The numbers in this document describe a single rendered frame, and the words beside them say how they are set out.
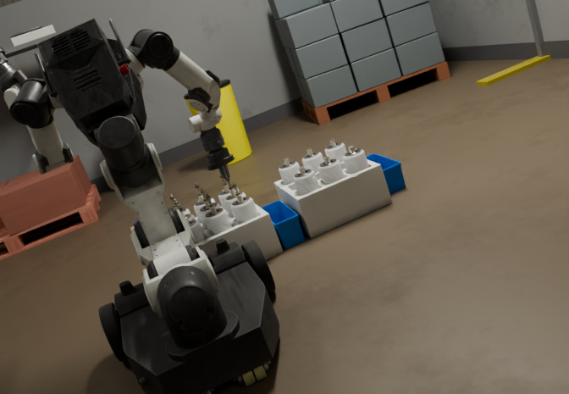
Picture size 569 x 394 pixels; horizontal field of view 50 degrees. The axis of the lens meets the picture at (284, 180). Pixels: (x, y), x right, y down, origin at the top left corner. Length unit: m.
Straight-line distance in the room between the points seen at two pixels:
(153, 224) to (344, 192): 0.84
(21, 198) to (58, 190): 0.24
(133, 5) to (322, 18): 1.58
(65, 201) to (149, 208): 2.27
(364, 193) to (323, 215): 0.20
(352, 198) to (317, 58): 2.18
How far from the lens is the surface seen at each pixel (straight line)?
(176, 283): 1.65
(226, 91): 4.39
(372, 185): 2.62
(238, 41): 5.37
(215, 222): 2.47
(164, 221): 2.16
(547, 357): 1.58
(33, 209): 4.38
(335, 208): 2.58
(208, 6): 5.34
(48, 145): 2.31
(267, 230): 2.50
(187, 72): 2.22
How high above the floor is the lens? 0.93
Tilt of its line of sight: 15 degrees down
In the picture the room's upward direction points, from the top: 20 degrees counter-clockwise
